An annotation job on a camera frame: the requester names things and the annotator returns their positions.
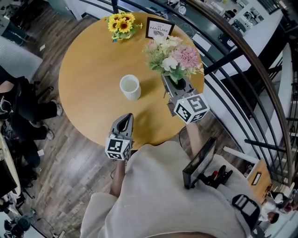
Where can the sunflower arrangement in pot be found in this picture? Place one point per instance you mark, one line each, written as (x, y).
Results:
(122, 24)

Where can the black tablet screen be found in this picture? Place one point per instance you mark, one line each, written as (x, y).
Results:
(200, 162)

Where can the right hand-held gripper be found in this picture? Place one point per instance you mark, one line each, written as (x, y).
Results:
(191, 108)

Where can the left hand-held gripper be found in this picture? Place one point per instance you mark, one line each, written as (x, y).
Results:
(117, 147)

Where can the person's right forearm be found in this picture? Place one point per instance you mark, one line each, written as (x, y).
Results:
(195, 139)

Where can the person's left forearm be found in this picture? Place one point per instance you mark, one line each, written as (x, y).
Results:
(117, 179)

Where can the round wooden table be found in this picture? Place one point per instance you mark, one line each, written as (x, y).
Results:
(93, 81)

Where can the person's grey sweatshirt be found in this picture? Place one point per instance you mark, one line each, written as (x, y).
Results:
(158, 197)

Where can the white oval table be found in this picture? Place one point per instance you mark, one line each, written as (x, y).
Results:
(10, 153)

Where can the black bag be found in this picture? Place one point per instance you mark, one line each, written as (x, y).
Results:
(32, 154)

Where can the pink and white flowers bunch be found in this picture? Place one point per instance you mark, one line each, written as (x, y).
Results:
(172, 58)

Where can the white paper note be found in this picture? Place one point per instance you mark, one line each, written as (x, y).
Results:
(40, 152)
(42, 48)

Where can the black framed picture sign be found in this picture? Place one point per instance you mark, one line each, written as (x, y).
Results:
(159, 28)

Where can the white plank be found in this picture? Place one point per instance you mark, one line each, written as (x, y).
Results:
(239, 153)

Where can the small black framed sign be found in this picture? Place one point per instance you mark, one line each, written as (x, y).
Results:
(256, 179)

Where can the black railing with wooden handrail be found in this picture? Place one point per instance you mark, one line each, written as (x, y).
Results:
(253, 58)

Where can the white ribbed vase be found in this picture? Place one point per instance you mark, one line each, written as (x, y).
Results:
(131, 90)

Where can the black clamp mount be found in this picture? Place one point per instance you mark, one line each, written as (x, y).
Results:
(218, 177)

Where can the black monitor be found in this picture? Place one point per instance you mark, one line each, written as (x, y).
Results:
(7, 179)

